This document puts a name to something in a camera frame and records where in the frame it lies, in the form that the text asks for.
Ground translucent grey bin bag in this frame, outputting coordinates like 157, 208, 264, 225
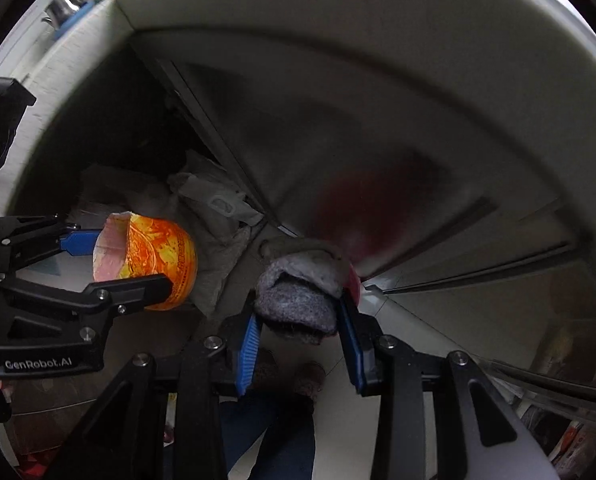
78, 150, 266, 318

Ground brown fuzzy slipper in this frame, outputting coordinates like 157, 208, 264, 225
292, 362, 327, 401

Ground blue saucer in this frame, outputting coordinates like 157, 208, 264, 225
52, 0, 98, 41

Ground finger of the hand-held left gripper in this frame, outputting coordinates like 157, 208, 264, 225
0, 214, 103, 275
0, 272, 175, 328

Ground grey cloth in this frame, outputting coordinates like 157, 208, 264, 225
254, 249, 361, 346

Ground colourful packets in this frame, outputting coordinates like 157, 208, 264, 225
518, 395, 596, 471

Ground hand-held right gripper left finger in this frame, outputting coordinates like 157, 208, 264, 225
42, 290, 263, 480

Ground steel teapot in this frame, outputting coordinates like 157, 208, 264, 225
41, 0, 89, 28

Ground orange printed paper cup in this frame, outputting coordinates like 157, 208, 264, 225
92, 211, 199, 312

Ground person's jeans leg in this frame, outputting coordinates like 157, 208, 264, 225
218, 395, 316, 480

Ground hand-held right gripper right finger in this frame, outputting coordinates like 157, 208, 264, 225
335, 292, 562, 480

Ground red plastic basin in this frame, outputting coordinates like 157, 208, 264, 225
345, 265, 363, 306

